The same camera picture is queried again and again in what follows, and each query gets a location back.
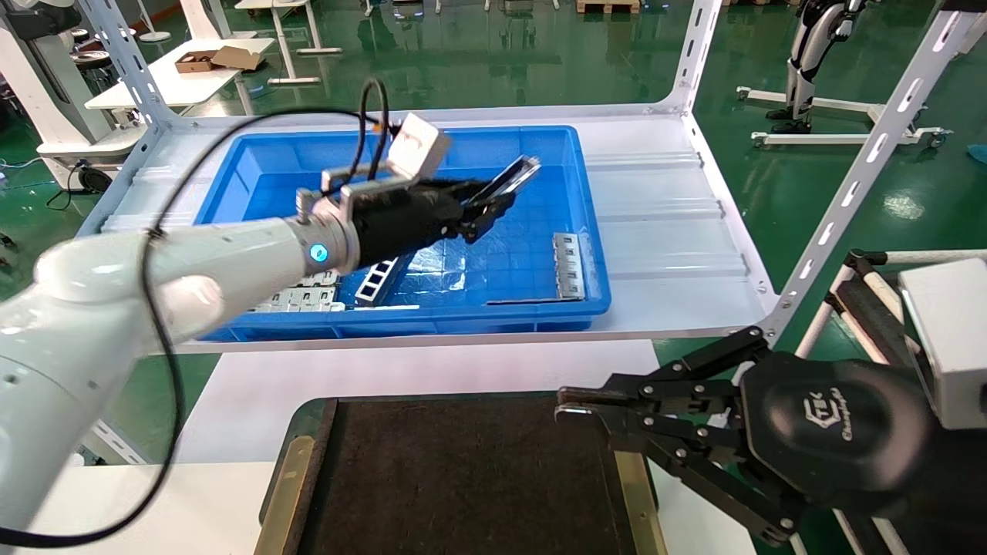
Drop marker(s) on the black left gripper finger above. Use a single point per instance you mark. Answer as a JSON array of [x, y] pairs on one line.
[[474, 190], [486, 216]]

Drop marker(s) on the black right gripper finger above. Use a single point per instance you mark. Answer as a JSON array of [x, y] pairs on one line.
[[694, 455], [678, 389]]

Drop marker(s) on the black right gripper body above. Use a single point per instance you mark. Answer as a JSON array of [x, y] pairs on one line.
[[833, 432]]

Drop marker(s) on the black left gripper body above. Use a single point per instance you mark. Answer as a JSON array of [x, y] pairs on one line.
[[409, 220]]

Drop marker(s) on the silver perforated metal bracket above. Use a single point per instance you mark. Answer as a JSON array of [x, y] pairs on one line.
[[569, 266], [513, 176], [320, 279], [301, 301]]

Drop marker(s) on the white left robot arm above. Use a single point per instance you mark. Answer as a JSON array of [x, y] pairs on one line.
[[116, 293]]

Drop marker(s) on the blue plastic bin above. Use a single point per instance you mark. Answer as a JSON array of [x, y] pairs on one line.
[[478, 270]]

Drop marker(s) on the black cart with white pipes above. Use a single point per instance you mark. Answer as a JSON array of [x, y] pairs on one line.
[[867, 308]]

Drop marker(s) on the white slotted metal rack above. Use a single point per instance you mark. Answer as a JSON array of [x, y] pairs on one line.
[[671, 231]]

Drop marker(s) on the wooden pallet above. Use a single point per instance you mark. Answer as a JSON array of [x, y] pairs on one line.
[[608, 6]]

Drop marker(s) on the black tray with brass rim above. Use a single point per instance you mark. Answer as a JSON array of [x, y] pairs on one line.
[[463, 478]]

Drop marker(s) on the flat open cardboard box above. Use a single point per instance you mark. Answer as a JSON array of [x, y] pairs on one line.
[[220, 59]]

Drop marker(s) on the white table with box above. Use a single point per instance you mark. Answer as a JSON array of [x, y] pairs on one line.
[[170, 89]]

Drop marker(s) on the humanoid robot on stand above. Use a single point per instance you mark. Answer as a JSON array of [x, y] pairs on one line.
[[810, 46]]

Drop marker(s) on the white machine base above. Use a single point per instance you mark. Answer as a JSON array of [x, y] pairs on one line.
[[46, 92]]

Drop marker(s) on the silver ladder shaped bracket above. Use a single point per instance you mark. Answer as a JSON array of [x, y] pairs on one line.
[[375, 281]]

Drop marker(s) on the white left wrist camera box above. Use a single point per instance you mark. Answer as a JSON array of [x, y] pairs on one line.
[[418, 146]]

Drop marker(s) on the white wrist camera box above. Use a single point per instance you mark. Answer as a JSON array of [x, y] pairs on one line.
[[418, 146], [948, 339]]

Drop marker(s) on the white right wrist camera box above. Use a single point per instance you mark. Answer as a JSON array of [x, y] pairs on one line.
[[948, 339]]

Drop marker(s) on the white pedestal table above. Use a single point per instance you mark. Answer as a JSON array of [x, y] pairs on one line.
[[289, 38]]

